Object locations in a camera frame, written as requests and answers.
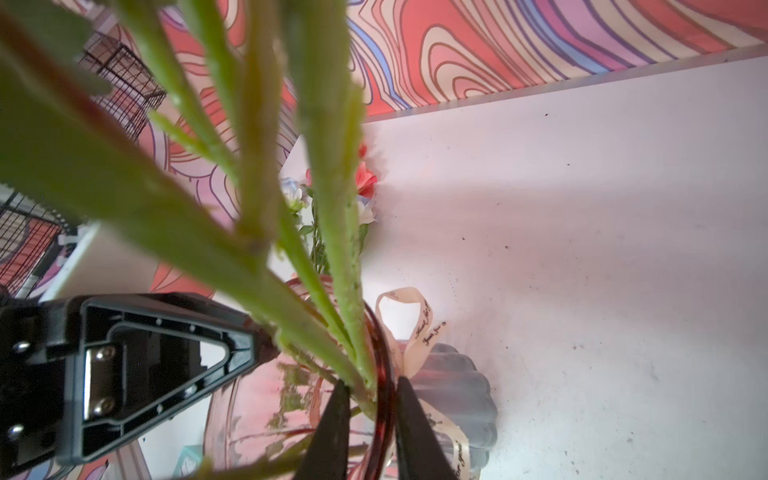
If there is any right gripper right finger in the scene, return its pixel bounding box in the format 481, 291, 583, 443
395, 376, 456, 480

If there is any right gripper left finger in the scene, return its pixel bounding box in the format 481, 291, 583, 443
293, 380, 351, 480

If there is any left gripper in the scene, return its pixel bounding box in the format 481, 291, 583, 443
1, 293, 264, 479

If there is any pink glass vase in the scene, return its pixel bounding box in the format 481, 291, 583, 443
202, 275, 499, 480

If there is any small pink rosebud stem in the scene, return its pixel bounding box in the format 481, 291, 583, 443
113, 0, 241, 181

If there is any light pink rose stem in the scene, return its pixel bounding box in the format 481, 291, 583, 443
236, 0, 355, 355

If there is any cream ribbon on vase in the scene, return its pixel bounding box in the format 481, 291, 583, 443
375, 287, 471, 480

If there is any pile of artificial flowers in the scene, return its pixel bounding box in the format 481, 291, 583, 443
281, 143, 378, 276

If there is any small teal alarm clock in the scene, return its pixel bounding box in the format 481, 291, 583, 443
173, 445, 204, 478

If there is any black wire basket left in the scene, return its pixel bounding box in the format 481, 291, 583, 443
0, 32, 168, 298

